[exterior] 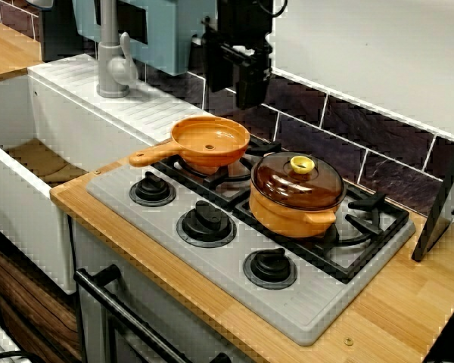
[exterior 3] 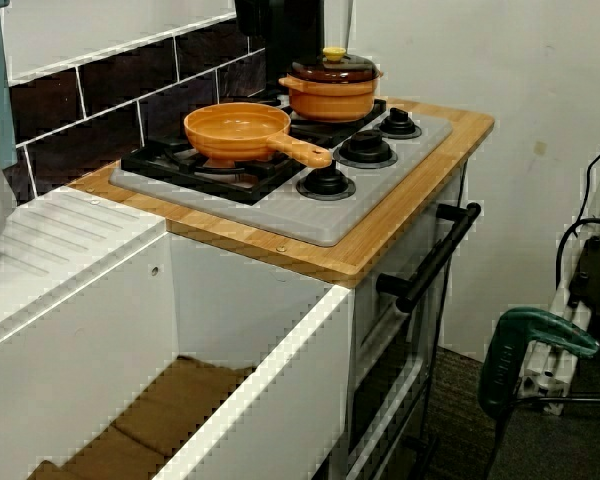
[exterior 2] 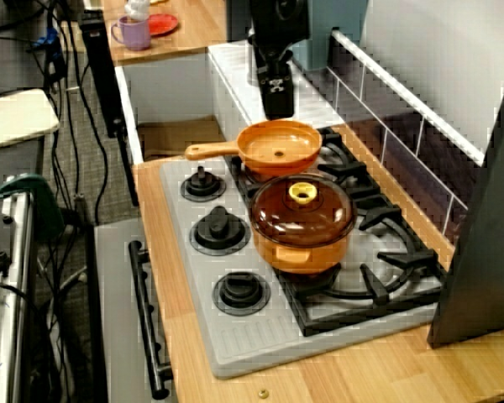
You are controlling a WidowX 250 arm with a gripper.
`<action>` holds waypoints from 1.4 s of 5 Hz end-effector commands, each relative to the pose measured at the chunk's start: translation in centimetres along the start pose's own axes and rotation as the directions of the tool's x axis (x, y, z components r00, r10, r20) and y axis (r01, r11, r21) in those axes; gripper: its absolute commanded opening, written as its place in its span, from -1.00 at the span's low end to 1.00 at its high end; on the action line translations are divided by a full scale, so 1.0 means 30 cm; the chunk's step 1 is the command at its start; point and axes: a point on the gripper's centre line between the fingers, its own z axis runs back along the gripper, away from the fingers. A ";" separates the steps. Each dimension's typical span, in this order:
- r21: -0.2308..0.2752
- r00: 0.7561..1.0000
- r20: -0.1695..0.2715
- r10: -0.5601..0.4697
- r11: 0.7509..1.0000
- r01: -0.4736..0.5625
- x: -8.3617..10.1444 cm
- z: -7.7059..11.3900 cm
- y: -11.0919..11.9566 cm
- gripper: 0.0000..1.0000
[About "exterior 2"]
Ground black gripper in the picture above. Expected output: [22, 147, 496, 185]
[247, 0, 312, 119]

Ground orange toy frying pan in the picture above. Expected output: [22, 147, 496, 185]
[183, 119, 323, 177]

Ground brown transparent lid yellow knob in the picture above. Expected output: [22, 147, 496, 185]
[247, 174, 358, 247]

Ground orange toy cooking pot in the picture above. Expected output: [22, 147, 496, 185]
[250, 226, 352, 276]

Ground grey toy faucet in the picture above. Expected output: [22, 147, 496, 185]
[246, 41, 265, 88]

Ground black stove knob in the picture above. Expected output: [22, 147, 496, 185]
[188, 205, 252, 257]
[180, 165, 228, 203]
[212, 270, 272, 318]

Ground red plate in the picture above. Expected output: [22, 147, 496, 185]
[146, 13, 180, 38]

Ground dark tile backsplash panel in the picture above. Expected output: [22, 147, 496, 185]
[327, 29, 486, 261]

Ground purple mug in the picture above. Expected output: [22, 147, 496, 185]
[110, 15, 152, 52]

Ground white object in mug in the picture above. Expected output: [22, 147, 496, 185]
[123, 0, 150, 21]

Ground black burner grate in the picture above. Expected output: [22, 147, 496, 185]
[224, 128, 449, 339]

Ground grey toy stove plate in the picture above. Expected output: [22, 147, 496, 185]
[158, 157, 446, 381]

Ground dark upright pillar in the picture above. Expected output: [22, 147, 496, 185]
[427, 54, 504, 349]

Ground white toy oven door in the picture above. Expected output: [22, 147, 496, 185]
[92, 220, 180, 403]

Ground beige desk board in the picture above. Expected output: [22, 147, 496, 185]
[0, 87, 60, 154]

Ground black slanted post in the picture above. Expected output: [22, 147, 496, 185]
[78, 18, 140, 207]

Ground black cable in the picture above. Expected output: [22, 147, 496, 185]
[0, 0, 55, 37]
[0, 281, 68, 403]
[65, 16, 110, 226]

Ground black oven door handle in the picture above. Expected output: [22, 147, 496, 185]
[128, 239, 173, 400]

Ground blue cable plug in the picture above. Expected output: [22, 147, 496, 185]
[29, 27, 62, 64]

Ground aluminium frame rails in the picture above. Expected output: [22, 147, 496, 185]
[0, 175, 41, 403]

